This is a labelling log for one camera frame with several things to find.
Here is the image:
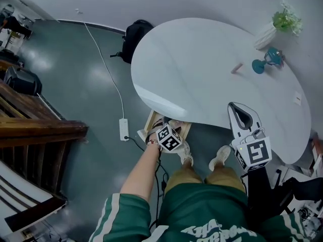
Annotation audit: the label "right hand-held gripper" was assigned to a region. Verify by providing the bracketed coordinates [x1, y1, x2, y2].
[227, 102, 272, 172]

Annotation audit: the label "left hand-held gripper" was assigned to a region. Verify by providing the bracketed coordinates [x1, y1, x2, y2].
[155, 118, 184, 153]

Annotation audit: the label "yellow wooden bin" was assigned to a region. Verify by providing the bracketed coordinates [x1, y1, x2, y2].
[137, 109, 192, 154]

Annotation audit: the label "person's left forearm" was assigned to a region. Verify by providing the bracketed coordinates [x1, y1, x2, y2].
[120, 145, 162, 204]

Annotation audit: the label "person's right forearm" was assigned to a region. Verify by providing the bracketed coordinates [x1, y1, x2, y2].
[246, 164, 281, 224]

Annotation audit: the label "white curved table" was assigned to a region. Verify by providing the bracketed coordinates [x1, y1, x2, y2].
[130, 18, 311, 165]

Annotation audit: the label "person's left hand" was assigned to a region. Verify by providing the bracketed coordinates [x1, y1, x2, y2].
[147, 121, 165, 141]

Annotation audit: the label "person's left white shoe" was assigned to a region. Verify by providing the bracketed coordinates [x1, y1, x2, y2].
[176, 141, 194, 166]

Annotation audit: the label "person's white shoe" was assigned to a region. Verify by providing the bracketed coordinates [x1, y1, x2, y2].
[208, 145, 232, 171]
[176, 141, 194, 166]

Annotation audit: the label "person's right white shoe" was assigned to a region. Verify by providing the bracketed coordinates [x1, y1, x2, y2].
[208, 145, 232, 171]

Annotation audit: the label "white power strip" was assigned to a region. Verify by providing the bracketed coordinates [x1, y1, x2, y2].
[119, 118, 130, 142]

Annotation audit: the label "person's khaki trousers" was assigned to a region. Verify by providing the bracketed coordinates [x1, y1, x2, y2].
[164, 164, 247, 194]

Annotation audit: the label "teal lantern lamp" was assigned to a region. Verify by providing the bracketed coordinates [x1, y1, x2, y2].
[251, 46, 285, 75]

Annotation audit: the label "small pink potted plant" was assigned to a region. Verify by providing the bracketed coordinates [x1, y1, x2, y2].
[276, 50, 286, 67]

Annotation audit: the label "wooden side cabinet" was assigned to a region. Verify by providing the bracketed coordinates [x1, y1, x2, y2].
[301, 131, 323, 176]

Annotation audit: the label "person's green shirt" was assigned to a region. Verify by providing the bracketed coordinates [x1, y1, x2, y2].
[88, 184, 311, 242]

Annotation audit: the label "white ribbed vase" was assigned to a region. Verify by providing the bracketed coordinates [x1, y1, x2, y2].
[253, 21, 278, 50]

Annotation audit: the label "black backpack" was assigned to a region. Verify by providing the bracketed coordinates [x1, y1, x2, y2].
[110, 19, 154, 65]

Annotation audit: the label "white green flower bouquet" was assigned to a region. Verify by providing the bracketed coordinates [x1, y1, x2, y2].
[272, 0, 303, 37]

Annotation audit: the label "black floor machine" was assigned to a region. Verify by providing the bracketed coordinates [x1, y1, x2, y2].
[3, 66, 43, 97]

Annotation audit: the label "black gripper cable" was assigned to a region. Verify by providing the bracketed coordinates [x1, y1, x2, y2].
[125, 135, 170, 231]

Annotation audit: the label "white power cable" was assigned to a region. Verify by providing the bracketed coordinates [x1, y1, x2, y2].
[75, 8, 126, 120]

